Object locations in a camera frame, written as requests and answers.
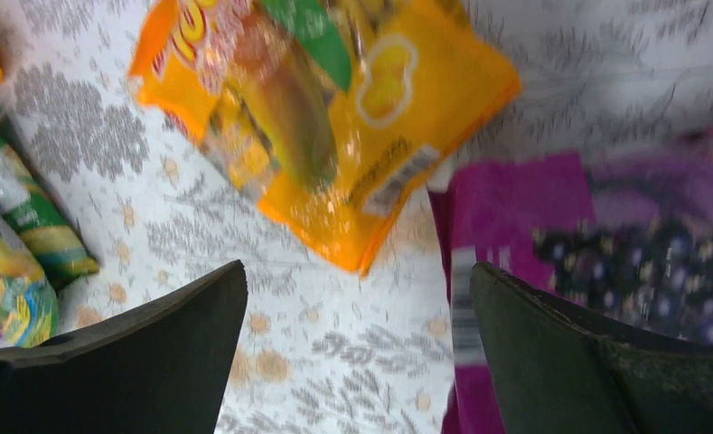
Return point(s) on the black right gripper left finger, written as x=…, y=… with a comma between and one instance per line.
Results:
x=162, y=367

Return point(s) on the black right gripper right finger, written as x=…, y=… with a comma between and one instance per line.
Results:
x=557, y=367

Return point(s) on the green Fox's candy bag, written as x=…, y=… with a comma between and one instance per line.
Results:
x=28, y=303

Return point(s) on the purple grape candy bag right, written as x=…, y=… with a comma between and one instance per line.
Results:
x=627, y=234

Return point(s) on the green candy bag underneath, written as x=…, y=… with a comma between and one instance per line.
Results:
x=37, y=220

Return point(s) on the white floral tablecloth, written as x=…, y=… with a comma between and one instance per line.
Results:
x=321, y=350

